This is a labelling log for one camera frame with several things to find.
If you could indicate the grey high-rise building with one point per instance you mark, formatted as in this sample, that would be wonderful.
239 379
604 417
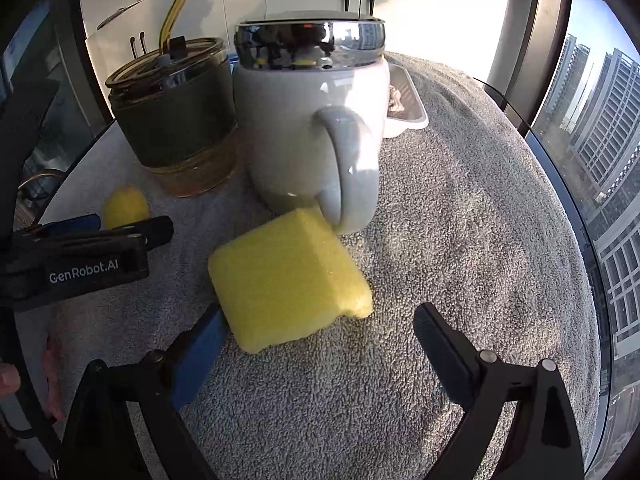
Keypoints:
565 85
620 270
610 120

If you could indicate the amber drinking straw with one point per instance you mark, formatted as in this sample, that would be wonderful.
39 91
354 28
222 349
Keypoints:
172 15

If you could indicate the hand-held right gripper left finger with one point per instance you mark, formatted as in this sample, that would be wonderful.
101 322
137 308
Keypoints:
200 355

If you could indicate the white ceramic mug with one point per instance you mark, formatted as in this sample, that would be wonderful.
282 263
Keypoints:
285 130

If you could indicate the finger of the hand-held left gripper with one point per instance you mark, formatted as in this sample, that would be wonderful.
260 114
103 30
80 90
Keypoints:
145 230

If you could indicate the person's left hand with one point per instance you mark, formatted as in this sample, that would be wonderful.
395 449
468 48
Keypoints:
55 385

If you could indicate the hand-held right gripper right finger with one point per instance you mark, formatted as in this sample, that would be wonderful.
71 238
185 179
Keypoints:
440 355

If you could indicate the large yellow sponge block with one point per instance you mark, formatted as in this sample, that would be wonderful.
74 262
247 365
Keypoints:
285 280

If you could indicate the grey terry towel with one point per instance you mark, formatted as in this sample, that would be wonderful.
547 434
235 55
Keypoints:
450 260

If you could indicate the dark glass tumbler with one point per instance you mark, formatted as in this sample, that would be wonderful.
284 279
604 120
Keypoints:
175 120

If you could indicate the white foam tray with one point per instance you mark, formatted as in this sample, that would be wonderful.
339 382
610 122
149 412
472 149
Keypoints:
407 120

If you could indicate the small yellow sponge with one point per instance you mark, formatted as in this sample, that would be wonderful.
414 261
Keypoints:
125 207

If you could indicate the cream braided scrunchie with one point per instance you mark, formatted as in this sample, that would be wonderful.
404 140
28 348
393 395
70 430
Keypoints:
396 100

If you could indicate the chrome mug lid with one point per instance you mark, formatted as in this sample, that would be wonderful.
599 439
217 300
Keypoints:
310 42

